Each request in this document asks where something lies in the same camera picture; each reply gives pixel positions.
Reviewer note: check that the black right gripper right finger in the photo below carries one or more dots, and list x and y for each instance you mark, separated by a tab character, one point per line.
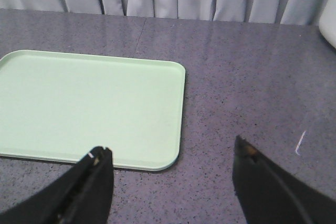
269	194

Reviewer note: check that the white round plate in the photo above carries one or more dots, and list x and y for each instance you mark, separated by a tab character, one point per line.
327	22

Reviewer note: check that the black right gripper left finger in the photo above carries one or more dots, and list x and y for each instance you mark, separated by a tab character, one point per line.
81	195

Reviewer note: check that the light green serving tray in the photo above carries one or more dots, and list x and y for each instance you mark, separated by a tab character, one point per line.
58	106

